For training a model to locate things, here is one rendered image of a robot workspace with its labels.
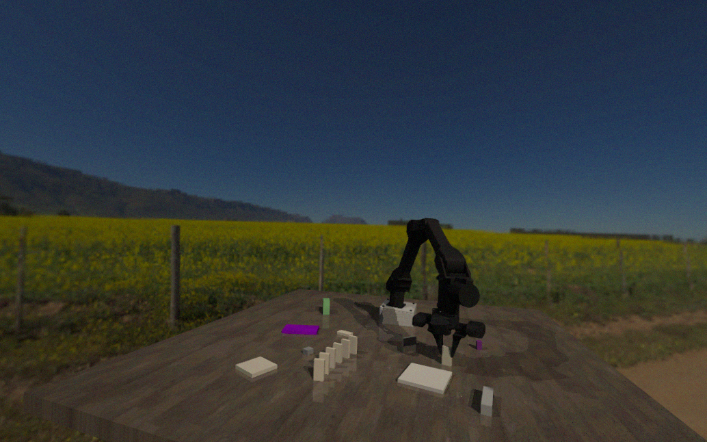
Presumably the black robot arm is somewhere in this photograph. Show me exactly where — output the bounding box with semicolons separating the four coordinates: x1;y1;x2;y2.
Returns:
386;218;479;336

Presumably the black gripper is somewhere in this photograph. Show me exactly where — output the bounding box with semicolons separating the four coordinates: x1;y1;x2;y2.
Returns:
412;298;485;358

